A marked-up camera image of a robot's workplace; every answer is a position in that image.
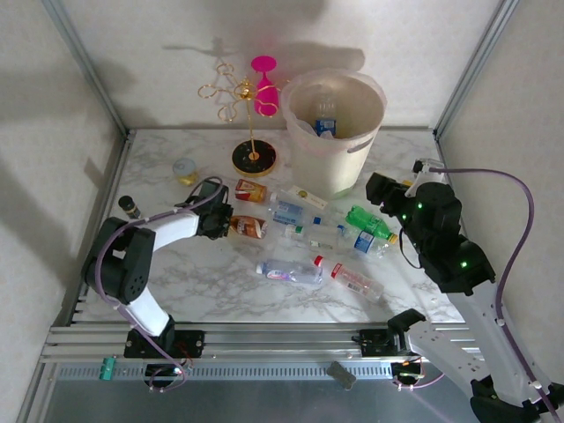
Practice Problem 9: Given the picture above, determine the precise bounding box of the brown coffee drink bottle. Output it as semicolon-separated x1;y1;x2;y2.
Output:
226;214;270;241

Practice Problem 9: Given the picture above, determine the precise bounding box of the red gold label bottle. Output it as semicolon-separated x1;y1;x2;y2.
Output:
234;178;268;203

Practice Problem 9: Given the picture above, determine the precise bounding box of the green plastic bottle yellow cap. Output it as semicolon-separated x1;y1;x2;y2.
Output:
345;204;400;246

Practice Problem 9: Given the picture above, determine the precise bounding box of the blue cap blue label bottle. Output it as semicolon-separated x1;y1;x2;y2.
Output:
313;90;339;137
337;224;393;259

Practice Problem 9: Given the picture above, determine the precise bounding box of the pink label clear bottle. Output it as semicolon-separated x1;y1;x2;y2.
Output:
256;257;325;286

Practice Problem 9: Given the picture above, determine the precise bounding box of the white box gold emblem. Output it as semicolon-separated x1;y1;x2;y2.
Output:
288;184;330;211

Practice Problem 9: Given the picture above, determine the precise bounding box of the green cap clear bottle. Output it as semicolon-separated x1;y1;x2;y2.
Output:
284;223;343;252

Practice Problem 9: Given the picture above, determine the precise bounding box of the beige plastic bin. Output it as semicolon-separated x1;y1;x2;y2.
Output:
279;68;388;199

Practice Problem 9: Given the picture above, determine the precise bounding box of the yellow can silver lid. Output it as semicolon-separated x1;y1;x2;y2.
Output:
172;158;199;186

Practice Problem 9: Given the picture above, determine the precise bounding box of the gold glass rack black base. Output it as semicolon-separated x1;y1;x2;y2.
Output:
197;63;279;178

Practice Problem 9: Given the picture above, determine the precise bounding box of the small dark bottle gold band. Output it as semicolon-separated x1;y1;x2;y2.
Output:
117;195;142;220

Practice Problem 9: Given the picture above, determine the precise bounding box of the pink plastic wine glass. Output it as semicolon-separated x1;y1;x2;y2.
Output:
250;55;281;118

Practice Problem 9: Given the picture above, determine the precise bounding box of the small black controller board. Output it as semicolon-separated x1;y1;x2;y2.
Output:
391;359;424;383
145;363;186;389

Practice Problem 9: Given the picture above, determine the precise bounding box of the aluminium side rail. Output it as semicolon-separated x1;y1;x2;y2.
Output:
65;131;136;327
434;131;468;239

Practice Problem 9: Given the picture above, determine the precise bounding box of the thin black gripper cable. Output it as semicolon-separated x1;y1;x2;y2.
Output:
398;226;424;270

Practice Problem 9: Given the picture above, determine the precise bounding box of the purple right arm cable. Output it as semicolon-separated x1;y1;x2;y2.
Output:
391;166;564;423

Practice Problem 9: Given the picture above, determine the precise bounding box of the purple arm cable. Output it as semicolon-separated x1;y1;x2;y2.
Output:
391;166;564;423
94;175;224;393

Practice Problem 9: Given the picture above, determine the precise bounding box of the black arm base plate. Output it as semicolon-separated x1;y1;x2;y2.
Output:
123;329;206;359
352;329;397;357

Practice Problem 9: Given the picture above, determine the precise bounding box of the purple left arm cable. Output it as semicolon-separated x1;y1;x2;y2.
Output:
94;175;224;393

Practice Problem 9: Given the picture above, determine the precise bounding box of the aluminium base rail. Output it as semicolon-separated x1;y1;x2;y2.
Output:
39;321;481;363

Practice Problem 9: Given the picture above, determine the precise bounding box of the aluminium frame post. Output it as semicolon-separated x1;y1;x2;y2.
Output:
434;0;519;138
41;0;133;138

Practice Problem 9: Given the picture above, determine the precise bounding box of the grey slotted cable duct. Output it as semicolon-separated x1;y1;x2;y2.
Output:
52;361;397;382

